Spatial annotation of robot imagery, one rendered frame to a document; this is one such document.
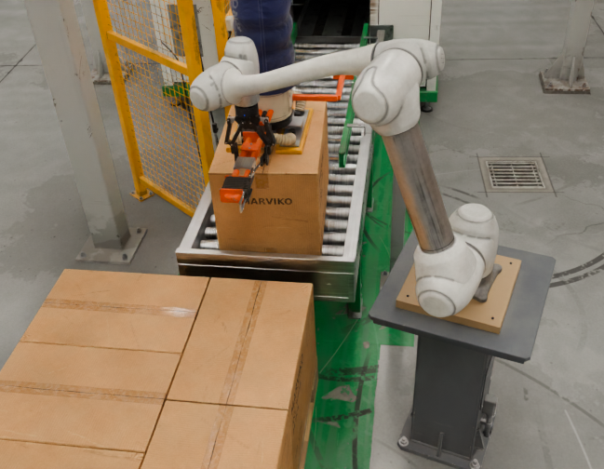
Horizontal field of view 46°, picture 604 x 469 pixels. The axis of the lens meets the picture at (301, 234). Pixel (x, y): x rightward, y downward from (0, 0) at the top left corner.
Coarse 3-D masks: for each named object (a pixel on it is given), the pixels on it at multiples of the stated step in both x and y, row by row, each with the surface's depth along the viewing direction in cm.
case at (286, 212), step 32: (224, 128) 282; (320, 128) 278; (224, 160) 262; (256, 160) 261; (288, 160) 260; (320, 160) 266; (256, 192) 259; (288, 192) 258; (320, 192) 268; (224, 224) 270; (256, 224) 269; (288, 224) 267; (320, 224) 270
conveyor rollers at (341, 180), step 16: (304, 48) 442; (320, 48) 441; (336, 48) 440; (352, 48) 445; (320, 80) 405; (336, 80) 404; (352, 80) 409; (336, 112) 374; (336, 128) 360; (352, 128) 359; (336, 144) 346; (352, 144) 346; (336, 160) 338; (352, 160) 337; (336, 176) 324; (352, 176) 323; (336, 192) 317; (352, 192) 316; (336, 208) 303; (336, 224) 295; (208, 240) 290; (336, 240) 288
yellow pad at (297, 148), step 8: (296, 112) 280; (304, 112) 285; (312, 112) 286; (304, 120) 279; (288, 128) 275; (304, 128) 275; (296, 136) 270; (304, 136) 271; (280, 144) 265; (296, 144) 265; (280, 152) 264; (288, 152) 263; (296, 152) 263
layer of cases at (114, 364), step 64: (64, 320) 257; (128, 320) 255; (192, 320) 254; (256, 320) 252; (0, 384) 234; (64, 384) 232; (128, 384) 231; (192, 384) 230; (256, 384) 228; (0, 448) 214; (64, 448) 212; (128, 448) 211; (192, 448) 210; (256, 448) 209
